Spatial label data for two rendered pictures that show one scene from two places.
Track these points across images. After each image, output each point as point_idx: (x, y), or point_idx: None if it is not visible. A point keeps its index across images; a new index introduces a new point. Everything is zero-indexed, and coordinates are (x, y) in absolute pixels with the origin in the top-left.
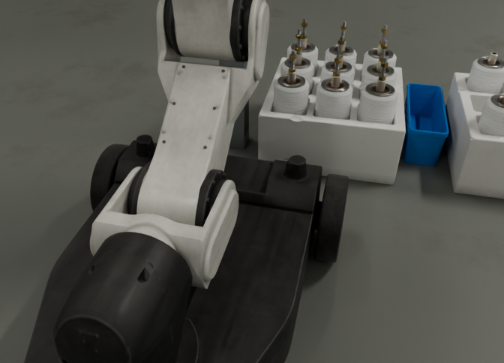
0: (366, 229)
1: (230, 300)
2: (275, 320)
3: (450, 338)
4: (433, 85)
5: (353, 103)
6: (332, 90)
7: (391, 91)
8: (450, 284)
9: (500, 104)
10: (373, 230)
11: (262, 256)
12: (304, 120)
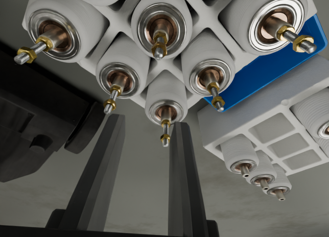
0: (123, 109)
1: (7, 161)
2: (29, 171)
3: (122, 154)
4: (324, 39)
5: (159, 66)
6: (107, 92)
7: (172, 122)
8: (140, 144)
9: (233, 167)
10: (127, 111)
11: (24, 153)
12: (83, 67)
